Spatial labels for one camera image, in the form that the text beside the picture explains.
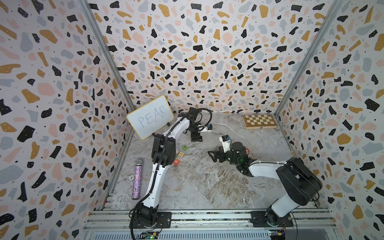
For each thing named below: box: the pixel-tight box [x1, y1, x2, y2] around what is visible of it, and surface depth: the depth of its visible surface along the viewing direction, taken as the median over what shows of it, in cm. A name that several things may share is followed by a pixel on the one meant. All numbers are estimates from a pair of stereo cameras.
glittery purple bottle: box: [131, 158, 143, 200], surface depth 86 cm
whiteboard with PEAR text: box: [126, 95, 175, 141], surface depth 105 cm
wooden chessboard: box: [242, 114, 278, 130], surface depth 115 cm
